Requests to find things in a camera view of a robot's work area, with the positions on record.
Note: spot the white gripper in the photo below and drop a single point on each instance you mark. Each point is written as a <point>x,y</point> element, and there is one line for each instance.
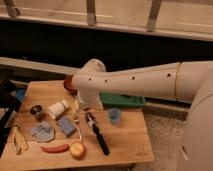
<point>86,100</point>

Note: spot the yellow red apple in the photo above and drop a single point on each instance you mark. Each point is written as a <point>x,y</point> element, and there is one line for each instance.
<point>78,150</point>

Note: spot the white cylindrical bottle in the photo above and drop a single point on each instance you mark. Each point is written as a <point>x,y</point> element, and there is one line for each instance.
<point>58,108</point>

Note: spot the small metal cup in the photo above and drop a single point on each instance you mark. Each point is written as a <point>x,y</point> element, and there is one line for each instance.
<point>37,111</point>

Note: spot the green plastic tray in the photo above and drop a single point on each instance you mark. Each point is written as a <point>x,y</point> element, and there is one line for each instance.
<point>121,101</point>

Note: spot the blue crumpled cloth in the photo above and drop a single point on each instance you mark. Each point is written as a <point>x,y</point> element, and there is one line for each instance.
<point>43,132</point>

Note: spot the yellow banana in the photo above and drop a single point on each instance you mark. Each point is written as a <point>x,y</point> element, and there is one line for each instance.
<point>19,142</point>

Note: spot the blue sponge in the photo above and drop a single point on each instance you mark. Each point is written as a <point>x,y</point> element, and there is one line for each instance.
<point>66,126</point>

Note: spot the red sausage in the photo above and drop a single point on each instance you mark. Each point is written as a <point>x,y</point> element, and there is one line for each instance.
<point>55,149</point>

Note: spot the blue plastic cup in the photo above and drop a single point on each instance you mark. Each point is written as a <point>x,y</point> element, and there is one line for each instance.
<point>114,115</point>

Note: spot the silver fork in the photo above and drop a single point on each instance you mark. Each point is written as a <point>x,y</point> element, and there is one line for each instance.
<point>77,122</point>

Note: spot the red bowl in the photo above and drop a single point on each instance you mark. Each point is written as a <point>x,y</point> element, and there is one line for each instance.
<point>68,85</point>

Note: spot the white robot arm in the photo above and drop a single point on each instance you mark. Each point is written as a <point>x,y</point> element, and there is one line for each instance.
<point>190,82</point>

